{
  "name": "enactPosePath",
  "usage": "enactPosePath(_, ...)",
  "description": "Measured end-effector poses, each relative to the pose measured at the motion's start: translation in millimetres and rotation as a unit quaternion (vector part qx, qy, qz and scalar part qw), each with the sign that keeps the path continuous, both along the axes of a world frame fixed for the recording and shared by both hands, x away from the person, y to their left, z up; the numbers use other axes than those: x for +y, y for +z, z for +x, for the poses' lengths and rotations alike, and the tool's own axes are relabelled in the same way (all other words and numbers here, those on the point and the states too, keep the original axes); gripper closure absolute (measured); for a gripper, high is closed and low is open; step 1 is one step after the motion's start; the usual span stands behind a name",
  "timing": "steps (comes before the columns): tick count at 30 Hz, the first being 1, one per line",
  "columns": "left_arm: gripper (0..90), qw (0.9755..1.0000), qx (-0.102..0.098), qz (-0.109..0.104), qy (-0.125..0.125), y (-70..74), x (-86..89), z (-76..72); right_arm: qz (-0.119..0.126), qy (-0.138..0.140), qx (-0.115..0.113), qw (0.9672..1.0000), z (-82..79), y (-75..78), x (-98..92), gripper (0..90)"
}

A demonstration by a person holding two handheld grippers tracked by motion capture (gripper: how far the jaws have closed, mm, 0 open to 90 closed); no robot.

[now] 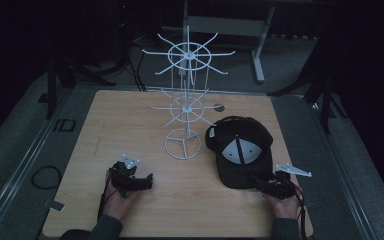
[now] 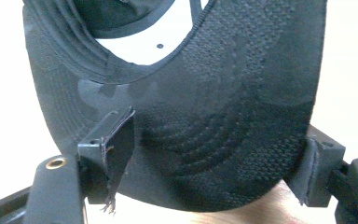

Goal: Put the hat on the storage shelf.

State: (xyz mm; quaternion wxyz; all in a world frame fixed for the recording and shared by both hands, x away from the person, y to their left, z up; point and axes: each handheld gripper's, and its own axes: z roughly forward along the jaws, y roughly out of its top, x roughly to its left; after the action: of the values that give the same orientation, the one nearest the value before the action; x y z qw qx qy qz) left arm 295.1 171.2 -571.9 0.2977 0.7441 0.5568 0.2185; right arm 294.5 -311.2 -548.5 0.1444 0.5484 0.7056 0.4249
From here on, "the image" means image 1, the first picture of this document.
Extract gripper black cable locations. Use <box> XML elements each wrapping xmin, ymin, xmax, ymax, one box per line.
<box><xmin>289</xmin><ymin>182</ymin><xmax>310</xmax><ymax>240</ymax></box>
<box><xmin>97</xmin><ymin>168</ymin><xmax>114</xmax><ymax>218</ymax></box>

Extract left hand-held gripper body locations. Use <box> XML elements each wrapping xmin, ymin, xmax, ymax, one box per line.
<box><xmin>108</xmin><ymin>153</ymin><xmax>142</xmax><ymax>198</ymax></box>

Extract black floor cables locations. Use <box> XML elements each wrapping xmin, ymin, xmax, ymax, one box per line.
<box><xmin>126</xmin><ymin>33</ymin><xmax>168</xmax><ymax>93</ymax></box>

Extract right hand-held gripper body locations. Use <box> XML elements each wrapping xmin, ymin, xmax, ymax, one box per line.
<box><xmin>265</xmin><ymin>162</ymin><xmax>313</xmax><ymax>201</ymax></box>

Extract black baseball cap grey panels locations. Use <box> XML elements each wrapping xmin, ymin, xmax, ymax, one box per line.
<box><xmin>204</xmin><ymin>115</ymin><xmax>275</xmax><ymax>190</ymax></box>

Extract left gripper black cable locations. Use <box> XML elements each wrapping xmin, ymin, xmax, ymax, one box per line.
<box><xmin>97</xmin><ymin>168</ymin><xmax>114</xmax><ymax>218</ymax></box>

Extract grey tape strip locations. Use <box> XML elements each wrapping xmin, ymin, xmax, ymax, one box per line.
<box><xmin>41</xmin><ymin>199</ymin><xmax>67</xmax><ymax>213</ymax></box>

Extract black metal stand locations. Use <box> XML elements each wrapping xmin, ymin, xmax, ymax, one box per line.
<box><xmin>38</xmin><ymin>57</ymin><xmax>117</xmax><ymax>120</ymax></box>
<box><xmin>267</xmin><ymin>63</ymin><xmax>350</xmax><ymax>135</ymax></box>

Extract person's right hand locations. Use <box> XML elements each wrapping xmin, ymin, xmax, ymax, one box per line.
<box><xmin>263</xmin><ymin>192</ymin><xmax>303</xmax><ymax>221</ymax></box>

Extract white metal desk frame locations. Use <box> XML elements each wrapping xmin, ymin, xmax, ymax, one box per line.
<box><xmin>181</xmin><ymin>0</ymin><xmax>277</xmax><ymax>84</ymax></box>

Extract white wire display rack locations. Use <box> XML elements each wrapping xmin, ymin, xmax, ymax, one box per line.
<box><xmin>141</xmin><ymin>25</ymin><xmax>236</xmax><ymax>161</ymax></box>

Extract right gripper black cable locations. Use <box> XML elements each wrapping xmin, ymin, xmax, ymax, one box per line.
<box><xmin>289</xmin><ymin>182</ymin><xmax>310</xmax><ymax>240</ymax></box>

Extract black cable loop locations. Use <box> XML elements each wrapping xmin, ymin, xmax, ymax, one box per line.
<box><xmin>30</xmin><ymin>165</ymin><xmax>63</xmax><ymax>191</ymax></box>

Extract person's left hand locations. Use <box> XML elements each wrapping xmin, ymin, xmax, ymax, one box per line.
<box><xmin>101</xmin><ymin>169</ymin><xmax>142</xmax><ymax>222</ymax></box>

